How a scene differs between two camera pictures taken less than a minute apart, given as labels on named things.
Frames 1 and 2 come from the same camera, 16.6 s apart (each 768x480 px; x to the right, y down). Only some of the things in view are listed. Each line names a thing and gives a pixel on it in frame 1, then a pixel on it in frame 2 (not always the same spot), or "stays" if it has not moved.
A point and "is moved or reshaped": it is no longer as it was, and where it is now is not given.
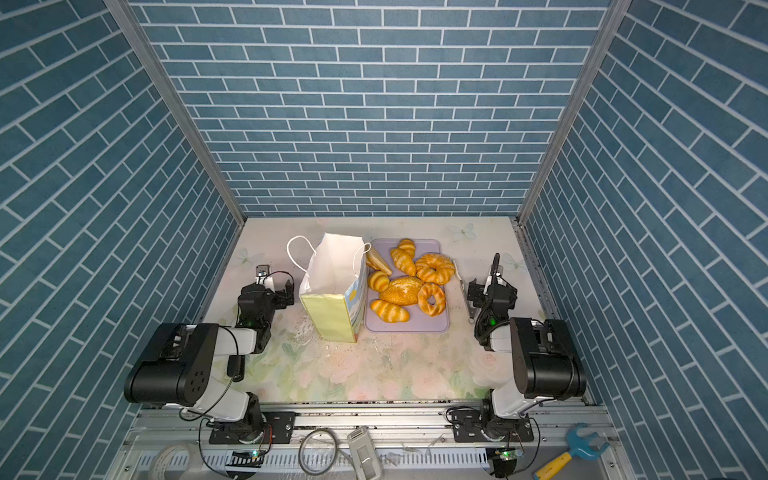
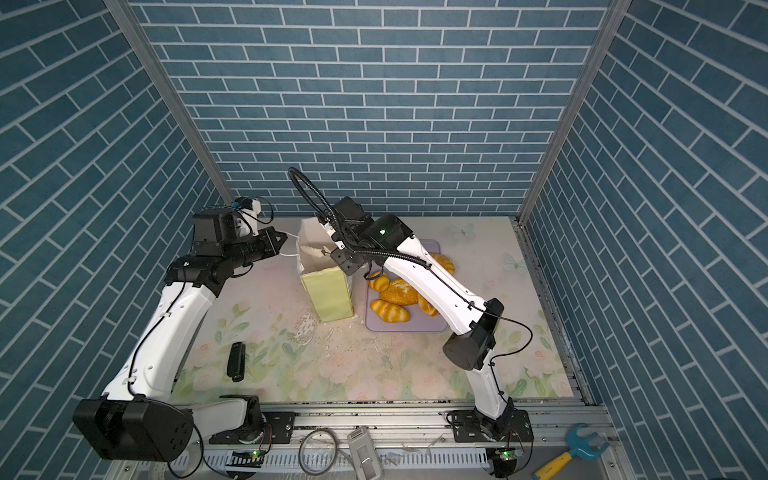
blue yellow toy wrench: x=583 y=447 stays
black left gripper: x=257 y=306 -> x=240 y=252
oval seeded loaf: x=401 y=291 stays
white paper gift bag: x=333 y=286 is moved or reshaped
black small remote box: x=236 y=367 stays
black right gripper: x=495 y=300 -> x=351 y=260
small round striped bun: x=378 y=281 stays
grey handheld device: x=364 y=456 stays
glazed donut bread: x=436 y=291 stays
